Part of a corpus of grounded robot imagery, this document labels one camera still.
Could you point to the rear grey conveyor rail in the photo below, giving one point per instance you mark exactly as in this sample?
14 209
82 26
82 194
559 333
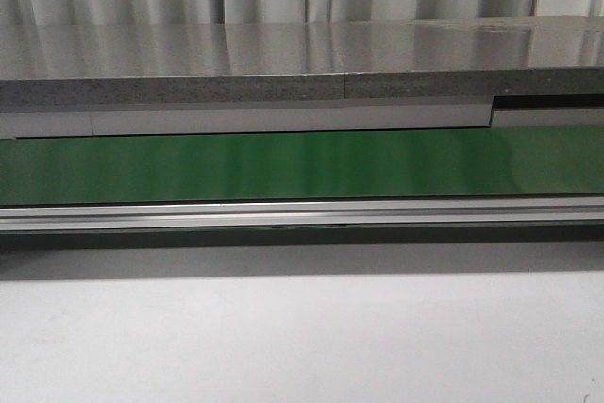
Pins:
282 116

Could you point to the green conveyor belt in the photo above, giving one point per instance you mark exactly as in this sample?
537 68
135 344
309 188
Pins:
302 165

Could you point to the front aluminium conveyor rail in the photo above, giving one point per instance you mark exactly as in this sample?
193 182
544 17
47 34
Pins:
405 212

